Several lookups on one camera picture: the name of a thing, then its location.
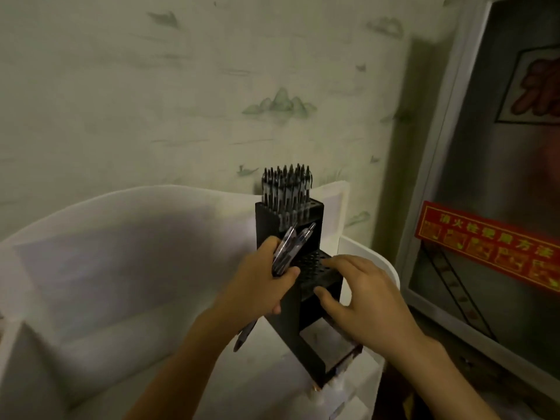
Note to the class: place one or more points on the person's left hand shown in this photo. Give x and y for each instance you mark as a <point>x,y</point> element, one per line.
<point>253,288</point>

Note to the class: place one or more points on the person's right hand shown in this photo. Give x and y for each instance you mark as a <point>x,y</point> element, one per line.
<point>376,310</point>

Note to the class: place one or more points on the bunch of black pens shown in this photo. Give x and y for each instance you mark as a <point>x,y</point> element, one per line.
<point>286,253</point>

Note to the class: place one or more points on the black tiered pen holder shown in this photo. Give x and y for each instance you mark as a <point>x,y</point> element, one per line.
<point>267,231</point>

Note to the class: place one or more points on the row of black pens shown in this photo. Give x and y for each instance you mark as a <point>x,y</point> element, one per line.
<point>284,188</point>

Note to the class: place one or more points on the person's right forearm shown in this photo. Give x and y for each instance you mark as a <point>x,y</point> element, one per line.
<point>437,384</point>

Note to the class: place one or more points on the person's left forearm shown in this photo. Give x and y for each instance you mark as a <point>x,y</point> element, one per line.
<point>175,380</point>

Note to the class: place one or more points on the red sign plate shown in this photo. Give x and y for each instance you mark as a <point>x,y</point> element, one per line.
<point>481,244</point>

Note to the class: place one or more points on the white curved-back shelf unit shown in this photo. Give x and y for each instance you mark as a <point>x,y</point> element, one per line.
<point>131,214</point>

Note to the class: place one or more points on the dark glass cabinet door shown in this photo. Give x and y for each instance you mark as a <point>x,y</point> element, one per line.
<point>481,170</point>

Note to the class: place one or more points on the white sign with red print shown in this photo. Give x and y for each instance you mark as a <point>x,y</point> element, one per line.
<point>538,87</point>

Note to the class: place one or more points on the grey door frame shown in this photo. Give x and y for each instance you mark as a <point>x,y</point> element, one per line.
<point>439,148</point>

